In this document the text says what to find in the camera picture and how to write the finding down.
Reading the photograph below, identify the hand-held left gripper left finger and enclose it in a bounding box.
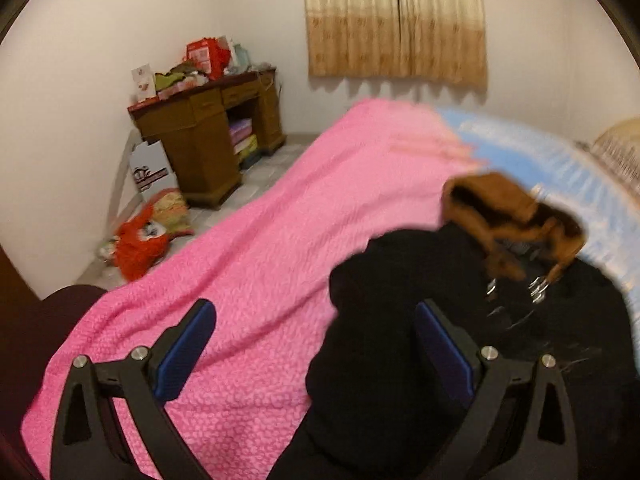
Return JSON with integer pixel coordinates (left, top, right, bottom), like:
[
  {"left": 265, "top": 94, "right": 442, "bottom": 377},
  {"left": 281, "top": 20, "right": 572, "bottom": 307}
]
[{"left": 50, "top": 298, "right": 218, "bottom": 480}]

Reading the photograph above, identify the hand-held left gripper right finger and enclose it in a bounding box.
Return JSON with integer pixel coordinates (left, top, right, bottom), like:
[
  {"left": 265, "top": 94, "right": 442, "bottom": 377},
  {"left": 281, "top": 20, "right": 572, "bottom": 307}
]
[{"left": 414, "top": 298, "right": 593, "bottom": 480}]

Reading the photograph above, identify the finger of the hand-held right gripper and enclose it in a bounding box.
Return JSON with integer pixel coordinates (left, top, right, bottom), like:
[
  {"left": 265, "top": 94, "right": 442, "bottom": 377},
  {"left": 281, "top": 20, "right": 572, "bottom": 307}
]
[{"left": 482, "top": 240, "right": 558, "bottom": 306}]

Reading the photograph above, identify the black coat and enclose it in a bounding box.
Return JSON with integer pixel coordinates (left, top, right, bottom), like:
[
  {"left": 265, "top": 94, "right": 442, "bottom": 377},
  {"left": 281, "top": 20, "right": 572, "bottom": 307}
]
[{"left": 267, "top": 172, "right": 640, "bottom": 480}]

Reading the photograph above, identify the red plush toy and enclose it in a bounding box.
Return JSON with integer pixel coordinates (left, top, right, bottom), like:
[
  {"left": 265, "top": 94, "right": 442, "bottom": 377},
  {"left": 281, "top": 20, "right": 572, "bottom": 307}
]
[{"left": 114, "top": 210, "right": 173, "bottom": 283}]

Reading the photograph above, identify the blue printed blanket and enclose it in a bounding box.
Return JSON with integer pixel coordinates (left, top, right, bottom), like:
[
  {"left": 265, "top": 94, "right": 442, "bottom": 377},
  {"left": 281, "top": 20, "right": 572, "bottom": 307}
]
[{"left": 432, "top": 107, "right": 640, "bottom": 321}]

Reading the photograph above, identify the pink blanket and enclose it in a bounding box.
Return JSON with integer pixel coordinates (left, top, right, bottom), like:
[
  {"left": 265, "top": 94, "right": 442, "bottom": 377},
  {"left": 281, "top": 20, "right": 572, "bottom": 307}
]
[{"left": 20, "top": 97, "right": 488, "bottom": 480}]

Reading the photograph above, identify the floral cloth bag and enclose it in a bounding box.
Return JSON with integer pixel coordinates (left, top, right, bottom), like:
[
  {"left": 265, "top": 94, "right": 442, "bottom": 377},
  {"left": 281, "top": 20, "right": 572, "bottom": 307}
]
[{"left": 150, "top": 189, "right": 195, "bottom": 238}]

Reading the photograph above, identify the beige patterned pillow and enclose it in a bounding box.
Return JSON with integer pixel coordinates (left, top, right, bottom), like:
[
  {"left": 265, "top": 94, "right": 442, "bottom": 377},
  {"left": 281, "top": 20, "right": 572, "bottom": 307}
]
[{"left": 590, "top": 117, "right": 640, "bottom": 186}]

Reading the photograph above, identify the white cardboard box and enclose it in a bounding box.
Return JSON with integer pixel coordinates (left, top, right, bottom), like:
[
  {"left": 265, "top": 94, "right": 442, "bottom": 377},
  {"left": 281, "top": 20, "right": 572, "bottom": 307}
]
[{"left": 129, "top": 140, "right": 179, "bottom": 204}]

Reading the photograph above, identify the brown wooden desk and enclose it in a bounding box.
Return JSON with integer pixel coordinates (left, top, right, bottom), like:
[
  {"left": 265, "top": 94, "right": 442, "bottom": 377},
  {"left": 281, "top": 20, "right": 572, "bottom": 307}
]
[{"left": 127, "top": 67, "right": 287, "bottom": 211}]

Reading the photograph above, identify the stack of coloured packs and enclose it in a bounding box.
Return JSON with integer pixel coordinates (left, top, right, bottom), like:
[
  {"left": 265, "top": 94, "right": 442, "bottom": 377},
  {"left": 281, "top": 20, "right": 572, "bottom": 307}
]
[{"left": 229, "top": 119, "right": 258, "bottom": 166}]

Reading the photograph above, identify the green cloth pile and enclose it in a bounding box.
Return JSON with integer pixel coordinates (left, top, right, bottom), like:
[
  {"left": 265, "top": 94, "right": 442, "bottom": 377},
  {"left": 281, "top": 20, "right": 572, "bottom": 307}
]
[{"left": 154, "top": 62, "right": 211, "bottom": 93}]

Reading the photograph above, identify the white greeting card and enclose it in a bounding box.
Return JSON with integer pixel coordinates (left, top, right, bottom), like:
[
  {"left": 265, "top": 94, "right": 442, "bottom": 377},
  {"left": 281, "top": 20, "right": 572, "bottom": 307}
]
[{"left": 131, "top": 63, "right": 157, "bottom": 101}]

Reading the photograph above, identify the pale green box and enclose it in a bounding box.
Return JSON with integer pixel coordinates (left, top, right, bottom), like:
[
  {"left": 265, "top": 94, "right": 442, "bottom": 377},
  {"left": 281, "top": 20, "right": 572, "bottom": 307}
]
[{"left": 231, "top": 42, "right": 252, "bottom": 75}]

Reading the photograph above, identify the beige patterned curtain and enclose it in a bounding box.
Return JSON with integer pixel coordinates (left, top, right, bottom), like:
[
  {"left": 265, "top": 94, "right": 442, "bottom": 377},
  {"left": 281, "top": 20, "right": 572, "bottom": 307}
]
[{"left": 302, "top": 0, "right": 488, "bottom": 92}]

